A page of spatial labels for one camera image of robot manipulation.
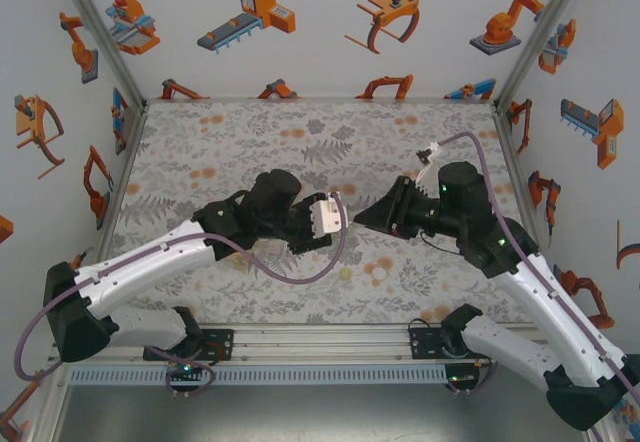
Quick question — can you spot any floral patterned table cover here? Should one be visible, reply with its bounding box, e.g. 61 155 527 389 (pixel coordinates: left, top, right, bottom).
97 99 556 326

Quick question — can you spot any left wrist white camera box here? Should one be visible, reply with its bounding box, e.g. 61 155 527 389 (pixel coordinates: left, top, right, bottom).
308 197 350 237

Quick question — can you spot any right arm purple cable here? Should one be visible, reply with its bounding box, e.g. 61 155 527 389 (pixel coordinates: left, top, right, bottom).
437 130 632 442

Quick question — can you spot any grey metal panel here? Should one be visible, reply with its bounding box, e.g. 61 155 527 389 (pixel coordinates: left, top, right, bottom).
54 384 591 442

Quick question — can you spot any wide aluminium base rail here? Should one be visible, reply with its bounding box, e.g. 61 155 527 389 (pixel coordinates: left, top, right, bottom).
47 322 594 366

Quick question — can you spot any aluminium frame post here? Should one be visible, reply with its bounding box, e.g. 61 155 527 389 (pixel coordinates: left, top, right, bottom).
492 0 596 111
49 0 150 109

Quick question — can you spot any perforated grey cable tray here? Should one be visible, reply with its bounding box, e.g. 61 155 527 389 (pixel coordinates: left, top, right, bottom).
67 365 447 386

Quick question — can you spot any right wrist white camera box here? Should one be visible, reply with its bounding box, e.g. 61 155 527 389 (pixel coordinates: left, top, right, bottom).
413 142 445 183

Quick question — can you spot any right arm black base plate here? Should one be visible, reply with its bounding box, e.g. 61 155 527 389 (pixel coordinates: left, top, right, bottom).
408 316 481 361

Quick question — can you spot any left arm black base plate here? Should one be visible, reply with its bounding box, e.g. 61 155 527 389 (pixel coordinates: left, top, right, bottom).
143 328 236 362

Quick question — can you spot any aluminium table edge rail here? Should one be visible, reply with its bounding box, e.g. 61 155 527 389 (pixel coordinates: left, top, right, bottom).
492 104 571 323
94 101 150 263

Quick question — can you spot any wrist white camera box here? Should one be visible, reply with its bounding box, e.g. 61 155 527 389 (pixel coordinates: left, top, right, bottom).
413 142 445 183
308 197 350 237

